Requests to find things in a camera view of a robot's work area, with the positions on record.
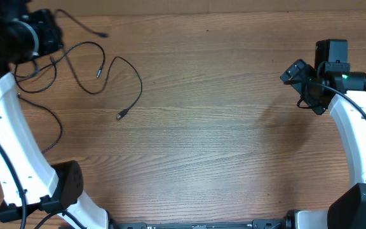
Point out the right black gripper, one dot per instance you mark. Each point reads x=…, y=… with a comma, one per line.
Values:
x=302, y=71

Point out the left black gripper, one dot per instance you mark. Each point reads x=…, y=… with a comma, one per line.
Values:
x=45, y=21

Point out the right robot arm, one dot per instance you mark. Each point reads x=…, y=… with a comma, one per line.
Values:
x=330, y=86

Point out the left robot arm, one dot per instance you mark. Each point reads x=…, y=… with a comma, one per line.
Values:
x=29, y=183

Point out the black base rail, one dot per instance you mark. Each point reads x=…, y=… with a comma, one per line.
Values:
x=199, y=226

